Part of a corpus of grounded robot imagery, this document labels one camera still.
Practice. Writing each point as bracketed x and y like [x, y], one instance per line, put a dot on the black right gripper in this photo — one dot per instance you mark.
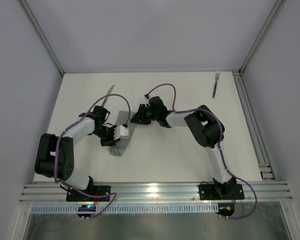
[142, 114]

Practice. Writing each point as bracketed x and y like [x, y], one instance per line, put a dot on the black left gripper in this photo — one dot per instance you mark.
[109, 140]

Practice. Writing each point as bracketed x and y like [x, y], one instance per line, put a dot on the grey cloth napkin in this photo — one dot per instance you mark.
[121, 146]

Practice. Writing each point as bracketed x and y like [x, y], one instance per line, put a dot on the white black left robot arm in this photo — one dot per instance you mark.
[55, 154]

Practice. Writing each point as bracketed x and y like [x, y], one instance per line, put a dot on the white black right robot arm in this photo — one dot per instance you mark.
[206, 129]

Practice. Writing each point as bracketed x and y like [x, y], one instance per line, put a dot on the left controller board with led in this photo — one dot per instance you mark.
[86, 211]

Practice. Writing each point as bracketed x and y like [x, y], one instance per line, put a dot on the right black connector board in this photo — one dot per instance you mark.
[225, 209]

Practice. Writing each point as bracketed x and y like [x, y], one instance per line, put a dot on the green handled knife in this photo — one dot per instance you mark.
[107, 95]

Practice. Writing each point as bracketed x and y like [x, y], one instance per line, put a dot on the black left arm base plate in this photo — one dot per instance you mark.
[92, 194]

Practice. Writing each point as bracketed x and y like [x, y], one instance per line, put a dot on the green handled fork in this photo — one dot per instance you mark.
[216, 79]

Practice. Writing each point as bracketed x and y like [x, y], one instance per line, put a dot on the slotted grey cable duct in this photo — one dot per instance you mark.
[125, 208]

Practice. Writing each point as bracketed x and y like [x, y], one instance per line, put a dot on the aluminium front rail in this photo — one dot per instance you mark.
[156, 192]

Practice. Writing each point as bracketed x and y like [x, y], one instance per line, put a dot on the aluminium rail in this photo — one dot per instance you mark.
[259, 146]
[156, 192]

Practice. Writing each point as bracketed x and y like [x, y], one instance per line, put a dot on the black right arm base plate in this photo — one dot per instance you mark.
[213, 192]

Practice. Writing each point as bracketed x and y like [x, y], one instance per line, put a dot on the aluminium right side rail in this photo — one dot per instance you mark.
[259, 146]

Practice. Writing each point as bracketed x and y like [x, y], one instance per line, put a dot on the aluminium left corner post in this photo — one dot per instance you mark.
[41, 35]

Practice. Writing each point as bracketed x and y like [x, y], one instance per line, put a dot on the aluminium corner post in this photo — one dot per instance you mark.
[265, 28]
[41, 35]

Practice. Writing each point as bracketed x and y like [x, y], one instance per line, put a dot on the aluminium right corner post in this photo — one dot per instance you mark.
[265, 28]

